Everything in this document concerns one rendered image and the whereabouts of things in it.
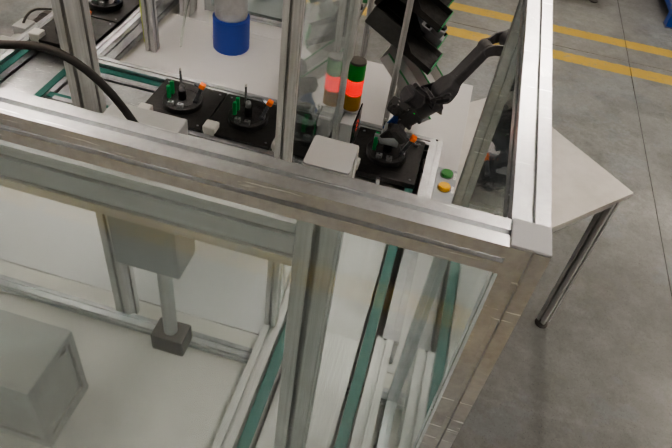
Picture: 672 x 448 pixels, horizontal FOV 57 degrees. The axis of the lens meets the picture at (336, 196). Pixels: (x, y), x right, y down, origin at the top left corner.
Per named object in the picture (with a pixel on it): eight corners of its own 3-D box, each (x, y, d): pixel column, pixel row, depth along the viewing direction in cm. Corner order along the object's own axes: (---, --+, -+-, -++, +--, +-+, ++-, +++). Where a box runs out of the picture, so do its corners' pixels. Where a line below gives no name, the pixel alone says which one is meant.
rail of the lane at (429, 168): (437, 161, 232) (444, 138, 224) (392, 362, 168) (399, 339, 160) (422, 158, 232) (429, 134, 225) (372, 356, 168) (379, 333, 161)
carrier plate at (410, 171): (424, 146, 223) (425, 142, 221) (413, 189, 205) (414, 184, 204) (359, 130, 225) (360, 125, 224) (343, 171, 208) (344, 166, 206)
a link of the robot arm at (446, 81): (513, 33, 192) (493, 16, 185) (526, 47, 186) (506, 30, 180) (446, 101, 204) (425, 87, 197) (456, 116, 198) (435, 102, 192)
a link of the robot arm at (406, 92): (445, 83, 198) (422, 65, 191) (455, 98, 193) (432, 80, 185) (419, 108, 202) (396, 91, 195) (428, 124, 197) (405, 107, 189)
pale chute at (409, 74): (432, 105, 235) (441, 101, 232) (420, 123, 226) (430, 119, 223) (392, 42, 226) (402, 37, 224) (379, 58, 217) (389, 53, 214)
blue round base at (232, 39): (254, 42, 278) (255, 11, 268) (241, 59, 267) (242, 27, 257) (221, 34, 280) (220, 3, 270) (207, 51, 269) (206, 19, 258)
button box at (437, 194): (453, 183, 217) (458, 170, 213) (446, 224, 202) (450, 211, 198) (434, 178, 218) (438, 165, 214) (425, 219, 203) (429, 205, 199)
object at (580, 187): (630, 198, 234) (634, 192, 232) (442, 279, 194) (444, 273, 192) (506, 97, 275) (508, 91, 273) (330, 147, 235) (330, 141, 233)
